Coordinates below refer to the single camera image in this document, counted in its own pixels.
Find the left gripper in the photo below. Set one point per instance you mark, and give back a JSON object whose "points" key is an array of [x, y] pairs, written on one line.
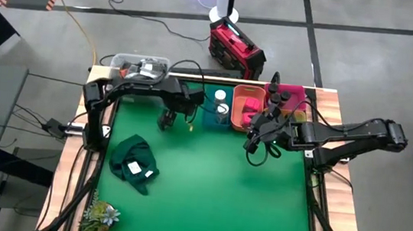
{"points": [[189, 98]]}

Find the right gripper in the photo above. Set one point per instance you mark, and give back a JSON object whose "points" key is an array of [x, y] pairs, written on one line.
{"points": [[279, 134]]}

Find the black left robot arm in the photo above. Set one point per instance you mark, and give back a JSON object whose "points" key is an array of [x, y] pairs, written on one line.
{"points": [[136, 85]]}

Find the yellow tag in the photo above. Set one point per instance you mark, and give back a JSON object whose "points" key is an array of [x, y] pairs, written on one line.
{"points": [[190, 128]]}

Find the orange plastic bin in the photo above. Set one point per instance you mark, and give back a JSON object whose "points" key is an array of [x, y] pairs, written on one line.
{"points": [[238, 107]]}

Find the pink plastic bin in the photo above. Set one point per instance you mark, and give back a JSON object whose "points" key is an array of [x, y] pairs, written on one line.
{"points": [[297, 96]]}

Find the blue plastic bin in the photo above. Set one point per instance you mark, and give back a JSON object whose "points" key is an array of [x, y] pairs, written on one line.
{"points": [[210, 119]]}

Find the dark green garment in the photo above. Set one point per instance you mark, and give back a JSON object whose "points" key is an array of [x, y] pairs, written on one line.
{"points": [[133, 154]]}

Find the grey folded garment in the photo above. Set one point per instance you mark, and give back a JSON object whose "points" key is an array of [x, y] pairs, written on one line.
{"points": [[146, 68]]}

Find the black power strip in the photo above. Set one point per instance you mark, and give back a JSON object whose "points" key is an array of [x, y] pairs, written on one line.
{"points": [[218, 73]]}

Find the orange garment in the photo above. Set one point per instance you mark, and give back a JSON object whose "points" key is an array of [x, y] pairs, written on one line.
{"points": [[122, 73]]}

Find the red black power station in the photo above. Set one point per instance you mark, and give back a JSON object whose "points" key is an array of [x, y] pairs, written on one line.
{"points": [[237, 45]]}

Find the clear plastic storage bin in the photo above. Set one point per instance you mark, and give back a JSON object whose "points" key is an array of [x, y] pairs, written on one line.
{"points": [[118, 60]]}

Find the green table mat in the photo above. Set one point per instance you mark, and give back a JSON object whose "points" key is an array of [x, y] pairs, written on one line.
{"points": [[202, 192]]}

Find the black control box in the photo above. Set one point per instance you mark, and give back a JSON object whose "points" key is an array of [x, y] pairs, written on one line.
{"points": [[57, 128]]}

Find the artificial succulent plant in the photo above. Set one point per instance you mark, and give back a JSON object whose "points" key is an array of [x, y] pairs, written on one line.
{"points": [[103, 216]]}

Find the wooden table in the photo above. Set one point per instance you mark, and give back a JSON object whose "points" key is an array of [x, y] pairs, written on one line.
{"points": [[339, 206]]}

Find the black tapered post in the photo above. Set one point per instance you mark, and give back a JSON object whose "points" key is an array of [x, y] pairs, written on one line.
{"points": [[276, 77]]}

